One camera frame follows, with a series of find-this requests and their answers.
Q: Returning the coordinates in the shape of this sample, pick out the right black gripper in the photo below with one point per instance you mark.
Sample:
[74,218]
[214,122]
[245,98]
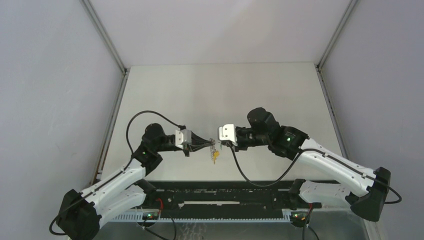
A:
[238,147]

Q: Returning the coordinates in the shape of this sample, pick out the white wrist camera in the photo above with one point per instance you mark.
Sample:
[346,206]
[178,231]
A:
[227,134]
[182,138]

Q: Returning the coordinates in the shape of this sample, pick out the left aluminium frame post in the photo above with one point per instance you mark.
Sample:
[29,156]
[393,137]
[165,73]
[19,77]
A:
[96,21]

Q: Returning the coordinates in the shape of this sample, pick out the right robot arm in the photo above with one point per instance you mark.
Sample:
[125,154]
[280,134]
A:
[364,190]

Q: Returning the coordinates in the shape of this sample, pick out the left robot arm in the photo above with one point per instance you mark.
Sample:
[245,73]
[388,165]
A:
[83,213]

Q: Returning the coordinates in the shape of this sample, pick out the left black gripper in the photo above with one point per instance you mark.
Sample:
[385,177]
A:
[195,145]

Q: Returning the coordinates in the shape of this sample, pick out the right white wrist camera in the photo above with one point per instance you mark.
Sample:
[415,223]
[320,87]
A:
[227,134]

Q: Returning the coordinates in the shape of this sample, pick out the aluminium frame post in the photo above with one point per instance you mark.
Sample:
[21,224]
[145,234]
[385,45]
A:
[320,70]
[96,21]

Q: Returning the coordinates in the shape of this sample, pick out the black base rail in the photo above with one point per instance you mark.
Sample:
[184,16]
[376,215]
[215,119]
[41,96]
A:
[224,201]

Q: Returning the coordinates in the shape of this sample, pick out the right aluminium frame post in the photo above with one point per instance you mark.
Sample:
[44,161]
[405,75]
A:
[320,70]

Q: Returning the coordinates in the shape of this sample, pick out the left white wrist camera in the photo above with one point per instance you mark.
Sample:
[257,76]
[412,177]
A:
[182,138]

